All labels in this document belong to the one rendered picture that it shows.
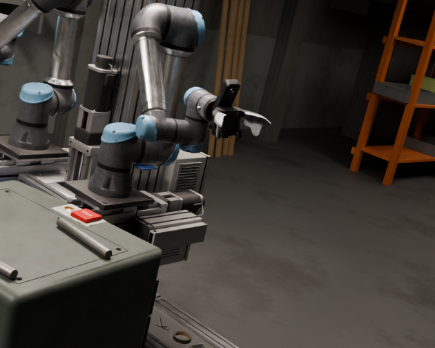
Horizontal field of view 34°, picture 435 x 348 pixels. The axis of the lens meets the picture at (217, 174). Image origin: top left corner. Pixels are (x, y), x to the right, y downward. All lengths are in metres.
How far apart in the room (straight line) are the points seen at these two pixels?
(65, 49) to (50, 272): 1.38
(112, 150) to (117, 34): 0.47
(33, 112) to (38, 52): 4.00
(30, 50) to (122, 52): 4.10
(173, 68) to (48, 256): 0.93
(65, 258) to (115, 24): 1.18
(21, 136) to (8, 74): 3.87
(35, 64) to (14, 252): 5.13
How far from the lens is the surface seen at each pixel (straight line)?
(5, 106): 6.67
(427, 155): 9.49
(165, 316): 3.75
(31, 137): 2.74
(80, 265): 1.65
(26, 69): 6.69
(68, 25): 2.80
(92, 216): 1.90
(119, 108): 2.60
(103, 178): 2.38
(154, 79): 2.17
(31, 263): 1.62
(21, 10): 2.75
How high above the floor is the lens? 1.95
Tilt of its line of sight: 16 degrees down
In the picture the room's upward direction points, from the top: 13 degrees clockwise
